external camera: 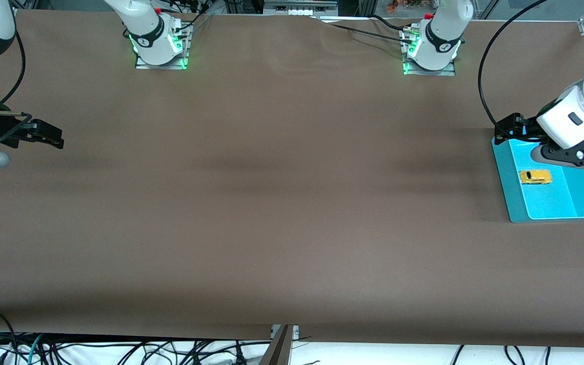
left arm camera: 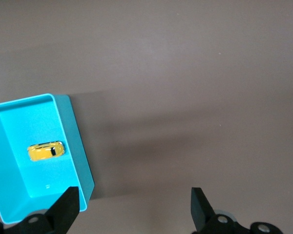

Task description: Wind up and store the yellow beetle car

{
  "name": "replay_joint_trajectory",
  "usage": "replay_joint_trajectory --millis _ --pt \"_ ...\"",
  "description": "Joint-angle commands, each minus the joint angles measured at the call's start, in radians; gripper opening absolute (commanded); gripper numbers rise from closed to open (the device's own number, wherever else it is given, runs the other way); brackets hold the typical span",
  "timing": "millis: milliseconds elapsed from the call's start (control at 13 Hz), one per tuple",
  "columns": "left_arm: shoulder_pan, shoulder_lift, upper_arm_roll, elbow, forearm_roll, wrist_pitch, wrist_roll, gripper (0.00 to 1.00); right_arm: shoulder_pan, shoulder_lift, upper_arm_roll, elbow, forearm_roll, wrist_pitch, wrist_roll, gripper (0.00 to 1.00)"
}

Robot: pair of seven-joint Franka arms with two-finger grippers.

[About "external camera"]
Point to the yellow toy beetle car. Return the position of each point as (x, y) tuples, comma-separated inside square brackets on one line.
[(535, 177)]

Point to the metal table edge bracket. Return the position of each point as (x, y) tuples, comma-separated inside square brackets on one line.
[(283, 350)]

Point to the cyan plastic storage box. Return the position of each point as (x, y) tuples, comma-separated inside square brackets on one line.
[(550, 203)]

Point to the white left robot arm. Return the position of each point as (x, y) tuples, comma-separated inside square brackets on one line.
[(444, 30)]

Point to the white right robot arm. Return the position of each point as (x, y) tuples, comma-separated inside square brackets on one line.
[(145, 25)]

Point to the white power strip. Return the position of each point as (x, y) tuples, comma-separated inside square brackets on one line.
[(299, 7)]

